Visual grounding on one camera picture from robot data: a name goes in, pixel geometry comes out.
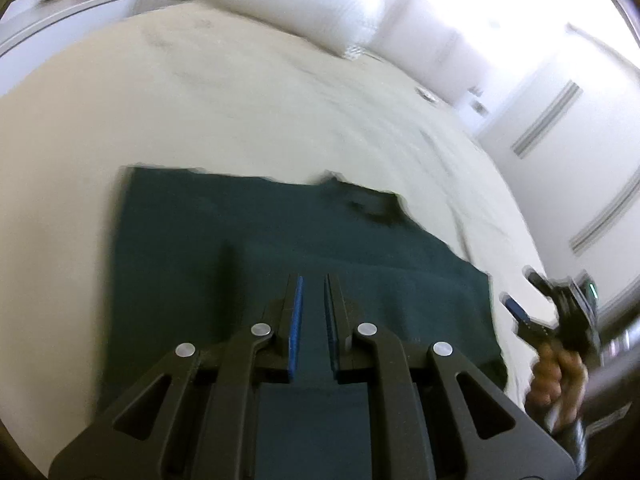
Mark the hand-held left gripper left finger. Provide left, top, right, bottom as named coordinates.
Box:
left=48, top=274, right=305, bottom=480

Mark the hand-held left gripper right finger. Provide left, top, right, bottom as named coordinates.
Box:
left=324, top=274, right=576, bottom=480

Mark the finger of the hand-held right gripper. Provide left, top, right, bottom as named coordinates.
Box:
left=501, top=294, right=559, bottom=349

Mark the dark green garment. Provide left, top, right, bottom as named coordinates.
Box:
left=98, top=165, right=509, bottom=480

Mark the person's right hand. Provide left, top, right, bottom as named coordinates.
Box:
left=525, top=344, right=589, bottom=422

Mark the white bed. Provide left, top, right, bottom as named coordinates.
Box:
left=0, top=0, right=556, bottom=466

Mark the white pillow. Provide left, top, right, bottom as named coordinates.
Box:
left=212, top=0, right=393, bottom=59

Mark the white bedside cabinet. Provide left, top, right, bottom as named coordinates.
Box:
left=0, top=0, right=146, bottom=56

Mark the white wardrobe with grey handles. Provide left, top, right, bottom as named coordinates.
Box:
left=475, top=25, right=640, bottom=311

